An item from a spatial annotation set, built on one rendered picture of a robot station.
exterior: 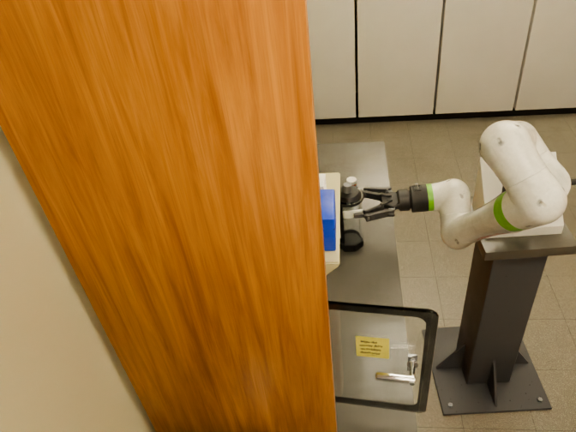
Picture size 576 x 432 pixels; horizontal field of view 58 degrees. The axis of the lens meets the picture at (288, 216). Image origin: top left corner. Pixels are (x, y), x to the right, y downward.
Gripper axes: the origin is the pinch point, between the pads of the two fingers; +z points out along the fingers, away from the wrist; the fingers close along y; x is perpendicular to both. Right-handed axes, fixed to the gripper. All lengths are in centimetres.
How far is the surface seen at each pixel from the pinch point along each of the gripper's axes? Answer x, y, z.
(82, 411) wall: -23, 88, 55
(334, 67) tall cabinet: 58, -244, 14
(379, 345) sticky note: -13, 69, -7
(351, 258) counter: 17.9, 8.0, 1.5
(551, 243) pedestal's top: 24, 3, -68
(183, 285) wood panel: -44, 75, 29
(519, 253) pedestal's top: 25, 6, -56
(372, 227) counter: 18.6, -8.4, -6.6
